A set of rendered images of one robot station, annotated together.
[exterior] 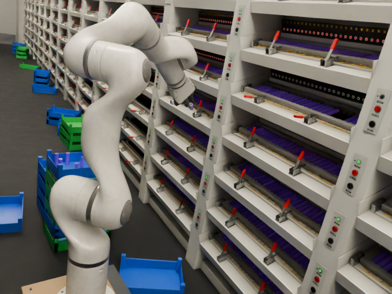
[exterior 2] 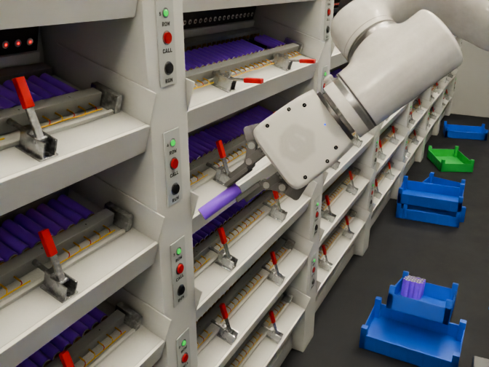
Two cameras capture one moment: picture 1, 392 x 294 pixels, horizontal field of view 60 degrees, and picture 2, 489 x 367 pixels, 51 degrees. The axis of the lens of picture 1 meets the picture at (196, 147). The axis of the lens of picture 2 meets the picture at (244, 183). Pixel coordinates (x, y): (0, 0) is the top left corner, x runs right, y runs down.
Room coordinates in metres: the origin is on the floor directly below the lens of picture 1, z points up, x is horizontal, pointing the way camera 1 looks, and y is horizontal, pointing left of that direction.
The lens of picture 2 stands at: (1.78, 0.64, 1.13)
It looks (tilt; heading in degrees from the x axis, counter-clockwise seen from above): 22 degrees down; 242
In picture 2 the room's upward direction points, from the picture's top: straight up
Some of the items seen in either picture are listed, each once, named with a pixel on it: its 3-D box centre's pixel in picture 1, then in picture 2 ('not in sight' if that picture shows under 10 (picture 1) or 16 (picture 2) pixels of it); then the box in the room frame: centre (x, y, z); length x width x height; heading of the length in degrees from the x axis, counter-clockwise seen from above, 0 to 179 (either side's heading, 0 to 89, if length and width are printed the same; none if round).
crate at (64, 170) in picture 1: (83, 161); not in sight; (1.59, 0.55, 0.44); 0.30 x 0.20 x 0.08; 130
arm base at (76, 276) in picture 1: (87, 279); not in sight; (0.85, 0.25, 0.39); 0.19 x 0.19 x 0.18
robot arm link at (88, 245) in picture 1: (81, 217); not in sight; (0.86, 0.29, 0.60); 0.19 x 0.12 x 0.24; 77
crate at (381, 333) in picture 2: not in sight; (412, 333); (0.64, -0.31, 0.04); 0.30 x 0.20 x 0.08; 124
